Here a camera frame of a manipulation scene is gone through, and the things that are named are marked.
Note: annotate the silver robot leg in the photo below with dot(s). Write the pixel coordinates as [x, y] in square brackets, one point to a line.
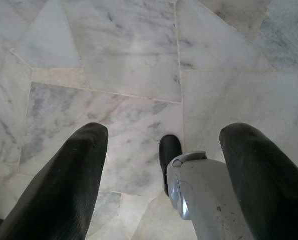
[209, 195]

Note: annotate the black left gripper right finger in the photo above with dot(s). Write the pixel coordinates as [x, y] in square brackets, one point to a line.
[269, 190]

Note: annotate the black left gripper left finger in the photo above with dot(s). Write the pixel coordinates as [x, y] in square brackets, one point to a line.
[51, 190]

